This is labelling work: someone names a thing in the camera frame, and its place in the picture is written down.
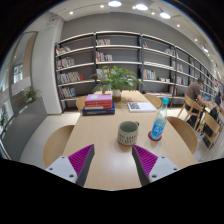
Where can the open magazine on table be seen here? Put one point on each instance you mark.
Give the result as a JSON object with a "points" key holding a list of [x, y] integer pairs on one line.
{"points": [[141, 107]]}

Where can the wooden slat chair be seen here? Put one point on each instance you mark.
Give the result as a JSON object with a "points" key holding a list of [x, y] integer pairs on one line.
{"points": [[192, 108], [210, 128]]}

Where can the clear water bottle blue label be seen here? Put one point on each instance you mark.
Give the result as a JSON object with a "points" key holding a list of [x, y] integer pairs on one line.
{"points": [[160, 121]]}

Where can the red round coaster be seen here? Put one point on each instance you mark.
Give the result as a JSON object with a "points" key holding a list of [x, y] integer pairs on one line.
{"points": [[151, 138]]}

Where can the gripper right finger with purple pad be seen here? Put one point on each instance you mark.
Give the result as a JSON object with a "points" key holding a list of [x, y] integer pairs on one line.
{"points": [[150, 167]]}

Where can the small plant left ledge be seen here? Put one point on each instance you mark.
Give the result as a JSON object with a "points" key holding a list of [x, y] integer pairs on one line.
{"points": [[31, 95]]}

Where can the red middle book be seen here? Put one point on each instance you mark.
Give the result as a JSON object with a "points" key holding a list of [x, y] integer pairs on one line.
{"points": [[104, 105]]}

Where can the wooden chair far left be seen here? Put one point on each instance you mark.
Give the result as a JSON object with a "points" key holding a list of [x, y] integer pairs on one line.
{"points": [[80, 103]]}

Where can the pink top book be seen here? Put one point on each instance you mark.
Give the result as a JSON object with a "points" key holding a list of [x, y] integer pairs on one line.
{"points": [[98, 97]]}

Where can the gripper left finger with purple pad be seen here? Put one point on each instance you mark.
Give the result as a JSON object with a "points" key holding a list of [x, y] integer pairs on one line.
{"points": [[75, 167]]}

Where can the dark blue bottom book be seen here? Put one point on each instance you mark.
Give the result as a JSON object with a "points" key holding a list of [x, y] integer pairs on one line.
{"points": [[110, 111]]}

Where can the wooden chair far right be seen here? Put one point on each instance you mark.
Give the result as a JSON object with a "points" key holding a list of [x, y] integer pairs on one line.
{"points": [[154, 100]]}

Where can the wooden slat chair front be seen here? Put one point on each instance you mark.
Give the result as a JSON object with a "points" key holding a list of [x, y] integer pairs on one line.
{"points": [[210, 128]]}

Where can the wooden chair near right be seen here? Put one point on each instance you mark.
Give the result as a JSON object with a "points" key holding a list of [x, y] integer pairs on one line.
{"points": [[185, 131]]}

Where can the patterned ceramic mug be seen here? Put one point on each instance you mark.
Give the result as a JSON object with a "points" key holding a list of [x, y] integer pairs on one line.
{"points": [[128, 132]]}

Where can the grey wall bookshelf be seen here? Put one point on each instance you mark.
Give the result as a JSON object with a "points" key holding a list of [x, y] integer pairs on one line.
{"points": [[163, 68]]}

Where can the potted green plant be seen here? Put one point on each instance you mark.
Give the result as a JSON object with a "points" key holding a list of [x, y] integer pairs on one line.
{"points": [[115, 79]]}

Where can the seated man brown shirt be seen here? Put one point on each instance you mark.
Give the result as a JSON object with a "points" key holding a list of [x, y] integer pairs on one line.
{"points": [[193, 91]]}

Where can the seated person dark clothes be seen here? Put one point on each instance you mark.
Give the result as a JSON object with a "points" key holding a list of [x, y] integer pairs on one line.
{"points": [[218, 99]]}

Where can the wooden chair near left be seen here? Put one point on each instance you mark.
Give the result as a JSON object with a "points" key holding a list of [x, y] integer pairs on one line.
{"points": [[55, 144]]}

